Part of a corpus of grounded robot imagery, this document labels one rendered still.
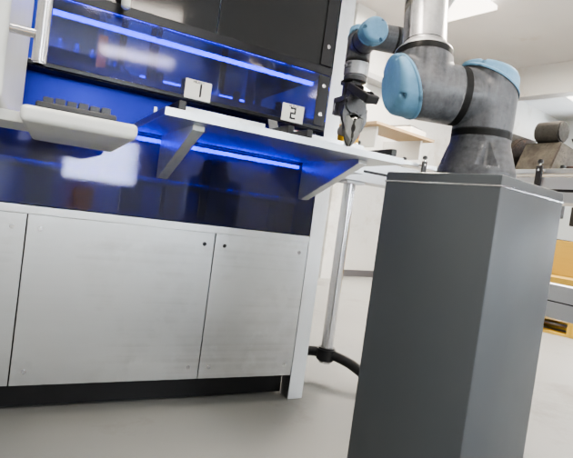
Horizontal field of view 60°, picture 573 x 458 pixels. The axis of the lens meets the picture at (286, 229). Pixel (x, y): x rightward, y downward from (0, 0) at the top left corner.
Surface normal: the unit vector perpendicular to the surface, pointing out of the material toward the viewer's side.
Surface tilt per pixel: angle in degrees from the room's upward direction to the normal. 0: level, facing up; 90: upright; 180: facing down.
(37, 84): 90
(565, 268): 90
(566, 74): 90
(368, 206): 90
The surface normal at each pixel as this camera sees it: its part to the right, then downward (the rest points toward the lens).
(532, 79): -0.77, -0.08
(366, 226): 0.62, 0.11
